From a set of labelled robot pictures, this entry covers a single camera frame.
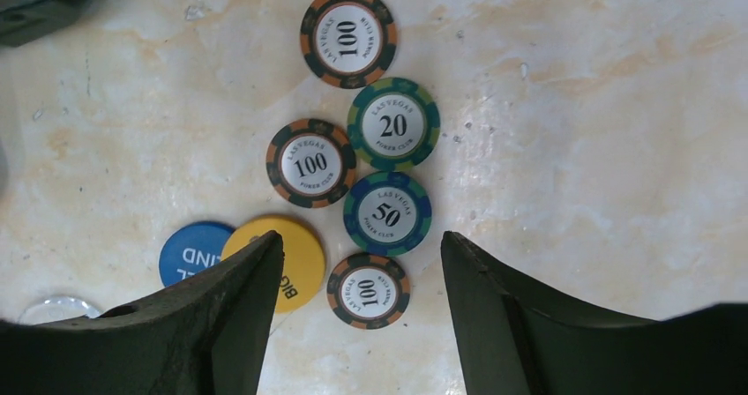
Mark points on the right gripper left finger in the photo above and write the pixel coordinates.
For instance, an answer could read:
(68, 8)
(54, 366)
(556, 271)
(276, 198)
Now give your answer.
(204, 335)

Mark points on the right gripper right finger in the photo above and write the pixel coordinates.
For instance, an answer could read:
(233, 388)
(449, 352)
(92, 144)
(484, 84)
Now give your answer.
(518, 335)

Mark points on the black poker set case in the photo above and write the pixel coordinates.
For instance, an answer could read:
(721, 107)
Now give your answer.
(23, 21)

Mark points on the blue small blind button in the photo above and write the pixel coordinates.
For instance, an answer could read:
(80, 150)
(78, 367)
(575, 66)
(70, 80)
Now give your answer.
(192, 249)

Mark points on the yellow big blind button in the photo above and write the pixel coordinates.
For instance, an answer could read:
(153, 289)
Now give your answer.
(304, 257)

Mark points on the orange black 100 chip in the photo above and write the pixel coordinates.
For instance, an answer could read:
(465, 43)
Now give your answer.
(348, 43)
(311, 163)
(368, 291)

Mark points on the clear dealer button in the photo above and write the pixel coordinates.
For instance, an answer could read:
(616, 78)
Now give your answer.
(57, 308)

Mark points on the blue green 50 chip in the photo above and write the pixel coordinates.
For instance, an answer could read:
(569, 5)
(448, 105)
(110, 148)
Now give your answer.
(387, 213)

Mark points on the green 20 chip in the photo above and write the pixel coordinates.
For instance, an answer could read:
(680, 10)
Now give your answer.
(393, 124)

